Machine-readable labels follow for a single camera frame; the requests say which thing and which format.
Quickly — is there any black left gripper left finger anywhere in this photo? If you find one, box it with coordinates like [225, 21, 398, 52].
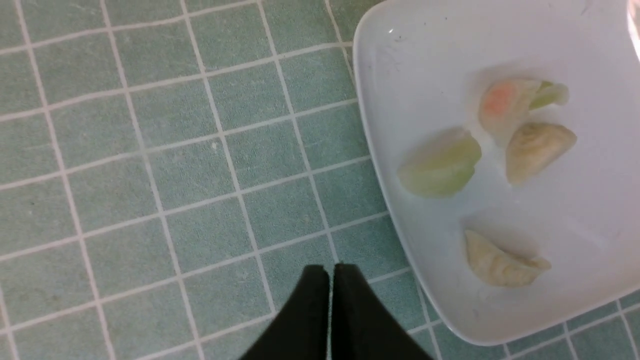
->
[241, 265, 330, 360]

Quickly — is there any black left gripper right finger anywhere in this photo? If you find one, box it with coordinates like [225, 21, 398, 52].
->
[332, 263, 431, 360]

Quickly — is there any cream white dumpling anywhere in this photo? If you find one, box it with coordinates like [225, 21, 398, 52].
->
[464, 229, 552, 289]

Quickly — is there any pink white dumpling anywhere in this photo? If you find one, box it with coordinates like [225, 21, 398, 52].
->
[478, 78, 542, 147]

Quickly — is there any green dumpling on plate left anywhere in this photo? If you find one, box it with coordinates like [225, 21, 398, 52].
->
[397, 127, 483, 199]

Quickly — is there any beige dumpling on plate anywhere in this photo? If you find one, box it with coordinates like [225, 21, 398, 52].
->
[505, 121, 578, 186]

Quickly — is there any small green dumpling on plate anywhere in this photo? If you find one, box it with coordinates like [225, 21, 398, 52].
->
[528, 80, 569, 111]

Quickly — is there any green checked tablecloth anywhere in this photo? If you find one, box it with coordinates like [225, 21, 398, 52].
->
[0, 0, 639, 360]

